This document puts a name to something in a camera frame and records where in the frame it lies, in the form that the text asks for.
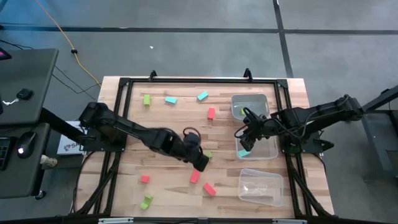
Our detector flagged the black desk foot bar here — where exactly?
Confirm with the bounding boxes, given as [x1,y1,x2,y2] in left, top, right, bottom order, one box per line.
[39,107,94,144]

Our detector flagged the silver metal bracket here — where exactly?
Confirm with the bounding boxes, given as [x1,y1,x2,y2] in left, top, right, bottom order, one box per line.
[98,217,134,224]
[272,218,308,224]

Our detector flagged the orange extension cable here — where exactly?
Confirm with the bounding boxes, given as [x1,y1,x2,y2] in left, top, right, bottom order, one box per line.
[34,0,102,88]

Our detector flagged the white printed sign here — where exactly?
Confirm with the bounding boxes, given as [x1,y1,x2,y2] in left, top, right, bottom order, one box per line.
[57,120,91,156]

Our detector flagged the beige cylinder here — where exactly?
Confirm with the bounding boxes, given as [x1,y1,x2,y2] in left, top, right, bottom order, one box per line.
[40,154,58,168]

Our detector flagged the clear plastic bin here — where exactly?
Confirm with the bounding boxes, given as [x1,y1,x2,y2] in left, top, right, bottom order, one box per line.
[235,129,279,161]
[238,168,284,208]

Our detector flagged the black device pink light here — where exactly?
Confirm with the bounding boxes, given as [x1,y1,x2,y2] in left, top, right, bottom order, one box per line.
[0,47,12,62]

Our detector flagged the black metal table frame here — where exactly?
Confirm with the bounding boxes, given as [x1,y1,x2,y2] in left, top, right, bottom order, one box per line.
[70,76,335,220]

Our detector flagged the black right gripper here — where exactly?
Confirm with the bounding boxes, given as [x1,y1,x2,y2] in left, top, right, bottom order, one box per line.
[234,107,271,152]

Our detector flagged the black computer mouse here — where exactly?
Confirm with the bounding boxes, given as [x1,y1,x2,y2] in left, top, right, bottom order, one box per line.
[16,131,37,159]

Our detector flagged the dark grey desk top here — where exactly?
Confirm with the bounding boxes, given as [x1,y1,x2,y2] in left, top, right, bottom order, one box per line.
[0,123,52,199]
[0,48,59,125]

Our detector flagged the thin black floor cable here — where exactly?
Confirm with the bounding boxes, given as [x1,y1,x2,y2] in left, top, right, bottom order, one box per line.
[0,39,100,102]

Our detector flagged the grey plastic bin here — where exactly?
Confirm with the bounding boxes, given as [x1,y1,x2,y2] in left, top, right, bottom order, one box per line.
[230,93,270,123]

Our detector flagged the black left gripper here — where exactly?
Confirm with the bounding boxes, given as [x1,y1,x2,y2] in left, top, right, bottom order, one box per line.
[182,126,210,172]

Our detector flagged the black metal cart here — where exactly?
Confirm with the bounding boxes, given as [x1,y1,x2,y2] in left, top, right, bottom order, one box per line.
[360,84,398,181]

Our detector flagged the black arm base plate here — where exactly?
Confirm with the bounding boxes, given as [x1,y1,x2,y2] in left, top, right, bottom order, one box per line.
[81,133,127,152]
[278,128,335,154]

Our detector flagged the black keyboard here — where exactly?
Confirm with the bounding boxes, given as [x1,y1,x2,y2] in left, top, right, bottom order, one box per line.
[0,136,13,171]

